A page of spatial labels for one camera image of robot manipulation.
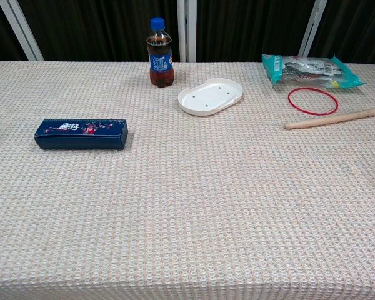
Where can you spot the wooden stick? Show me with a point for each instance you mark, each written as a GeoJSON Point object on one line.
{"type": "Point", "coordinates": [331, 120]}

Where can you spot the blue glasses case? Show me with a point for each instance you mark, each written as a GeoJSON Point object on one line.
{"type": "Point", "coordinates": [81, 142]}

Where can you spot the teal snack bag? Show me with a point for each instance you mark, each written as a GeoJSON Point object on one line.
{"type": "Point", "coordinates": [300, 70]}

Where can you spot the white oval plastic tray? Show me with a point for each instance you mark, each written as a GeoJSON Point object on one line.
{"type": "Point", "coordinates": [209, 98]}

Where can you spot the beige waffle tablecloth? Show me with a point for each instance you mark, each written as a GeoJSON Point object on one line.
{"type": "Point", "coordinates": [187, 203]}

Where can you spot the black pleated curtain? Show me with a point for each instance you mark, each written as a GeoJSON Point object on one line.
{"type": "Point", "coordinates": [97, 31]}

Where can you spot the cola bottle with blue cap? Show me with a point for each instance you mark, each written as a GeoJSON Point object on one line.
{"type": "Point", "coordinates": [160, 72]}

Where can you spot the white frame post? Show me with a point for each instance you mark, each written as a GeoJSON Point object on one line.
{"type": "Point", "coordinates": [312, 29]}
{"type": "Point", "coordinates": [186, 31]}
{"type": "Point", "coordinates": [20, 29]}

